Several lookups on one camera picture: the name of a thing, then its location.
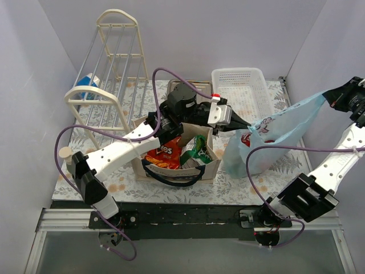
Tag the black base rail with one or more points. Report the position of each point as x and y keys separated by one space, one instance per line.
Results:
x=145 y=221

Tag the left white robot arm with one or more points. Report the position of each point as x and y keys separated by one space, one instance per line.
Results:
x=89 y=171

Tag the beige canvas tote bag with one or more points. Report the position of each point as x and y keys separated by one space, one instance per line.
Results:
x=145 y=170

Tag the green soap dispenser bottle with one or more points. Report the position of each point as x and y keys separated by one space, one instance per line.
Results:
x=65 y=153

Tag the white plastic basket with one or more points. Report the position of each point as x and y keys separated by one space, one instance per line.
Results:
x=246 y=91

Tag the blue white carton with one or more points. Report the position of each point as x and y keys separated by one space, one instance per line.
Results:
x=86 y=81

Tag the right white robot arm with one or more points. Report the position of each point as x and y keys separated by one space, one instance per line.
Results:
x=310 y=196

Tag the orange Doritos chip bag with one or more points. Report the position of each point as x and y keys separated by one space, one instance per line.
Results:
x=167 y=155

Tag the cream shoe rack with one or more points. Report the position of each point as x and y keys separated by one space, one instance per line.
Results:
x=116 y=56

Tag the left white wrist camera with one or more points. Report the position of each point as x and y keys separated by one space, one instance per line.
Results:
x=220 y=113

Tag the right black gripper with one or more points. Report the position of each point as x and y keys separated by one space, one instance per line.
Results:
x=341 y=95

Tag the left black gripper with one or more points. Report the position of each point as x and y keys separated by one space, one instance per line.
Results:
x=231 y=121

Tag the floral table mat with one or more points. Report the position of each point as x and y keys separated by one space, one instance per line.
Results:
x=123 y=186

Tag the metal baking tray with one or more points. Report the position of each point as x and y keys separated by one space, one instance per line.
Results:
x=205 y=87

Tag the green snack bag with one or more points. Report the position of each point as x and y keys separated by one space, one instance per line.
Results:
x=195 y=153

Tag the light blue plastic grocery bag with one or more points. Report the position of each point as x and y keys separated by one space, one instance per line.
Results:
x=282 y=129

